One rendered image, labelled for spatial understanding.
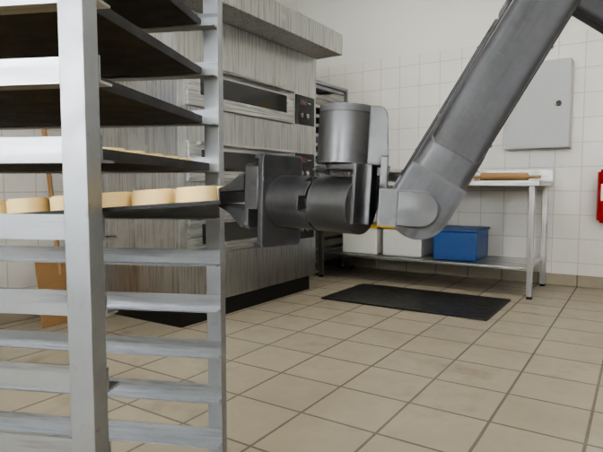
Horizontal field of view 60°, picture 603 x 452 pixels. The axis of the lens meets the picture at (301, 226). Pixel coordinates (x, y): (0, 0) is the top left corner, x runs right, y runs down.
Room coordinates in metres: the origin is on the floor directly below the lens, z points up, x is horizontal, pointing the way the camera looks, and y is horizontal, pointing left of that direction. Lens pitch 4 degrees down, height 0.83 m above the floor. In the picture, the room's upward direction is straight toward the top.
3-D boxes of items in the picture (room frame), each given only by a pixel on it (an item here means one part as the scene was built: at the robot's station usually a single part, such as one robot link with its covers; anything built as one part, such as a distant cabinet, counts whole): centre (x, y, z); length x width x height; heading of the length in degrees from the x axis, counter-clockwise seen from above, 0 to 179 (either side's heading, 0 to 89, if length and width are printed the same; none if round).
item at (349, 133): (0.52, -0.07, 0.85); 0.12 x 0.09 x 0.11; 82
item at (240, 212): (0.61, 0.06, 0.82); 0.09 x 0.07 x 0.07; 51
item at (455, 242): (4.42, -1.36, 0.36); 0.46 x 0.38 x 0.26; 149
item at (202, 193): (0.64, 0.13, 0.82); 0.05 x 0.05 x 0.02
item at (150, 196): (0.65, 0.18, 0.81); 0.05 x 0.05 x 0.02
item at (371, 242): (4.88, -0.65, 0.36); 0.46 x 0.38 x 0.26; 145
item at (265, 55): (3.81, 0.61, 1.00); 1.56 x 1.20 x 2.01; 147
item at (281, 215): (0.57, 0.01, 0.81); 0.07 x 0.07 x 0.10; 51
